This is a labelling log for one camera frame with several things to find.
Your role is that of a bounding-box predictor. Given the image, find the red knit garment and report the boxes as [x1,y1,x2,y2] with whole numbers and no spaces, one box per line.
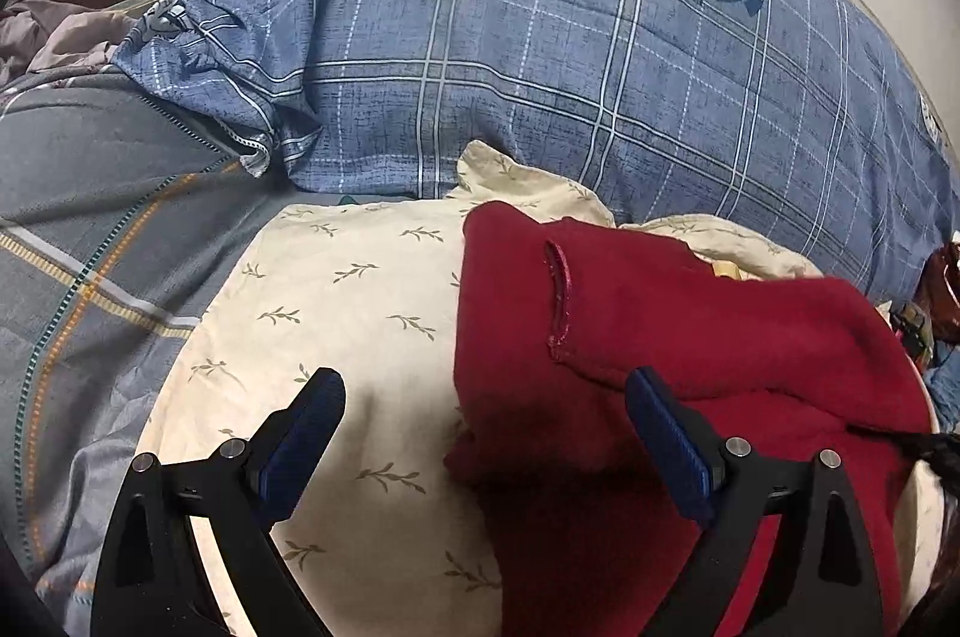
[444,200,935,637]

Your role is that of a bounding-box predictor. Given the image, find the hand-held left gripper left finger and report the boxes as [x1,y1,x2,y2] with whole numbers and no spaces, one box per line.
[90,367,347,637]

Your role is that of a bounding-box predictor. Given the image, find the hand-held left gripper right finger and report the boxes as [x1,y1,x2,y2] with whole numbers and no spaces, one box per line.
[625,367,886,637]

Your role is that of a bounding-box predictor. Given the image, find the grey plaid bed sheet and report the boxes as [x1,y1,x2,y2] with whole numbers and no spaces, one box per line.
[0,67,338,637]

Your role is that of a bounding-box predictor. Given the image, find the grey-pink crumpled cloth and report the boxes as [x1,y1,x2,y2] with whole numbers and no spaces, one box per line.
[0,0,151,83]

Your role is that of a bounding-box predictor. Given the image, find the colourful packet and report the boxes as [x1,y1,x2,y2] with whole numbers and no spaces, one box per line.
[891,299,935,362]

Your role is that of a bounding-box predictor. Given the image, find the dark red glossy bag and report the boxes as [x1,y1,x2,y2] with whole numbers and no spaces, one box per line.
[922,239,960,338]

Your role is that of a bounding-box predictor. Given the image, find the blue cloth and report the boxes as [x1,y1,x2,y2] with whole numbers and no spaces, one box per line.
[928,344,960,422]

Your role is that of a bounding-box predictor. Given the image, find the blue plaid quilt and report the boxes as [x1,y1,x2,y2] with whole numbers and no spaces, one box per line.
[112,0,960,308]

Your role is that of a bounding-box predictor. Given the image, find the cream leaf-print pillow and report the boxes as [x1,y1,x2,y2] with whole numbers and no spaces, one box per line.
[135,140,938,637]

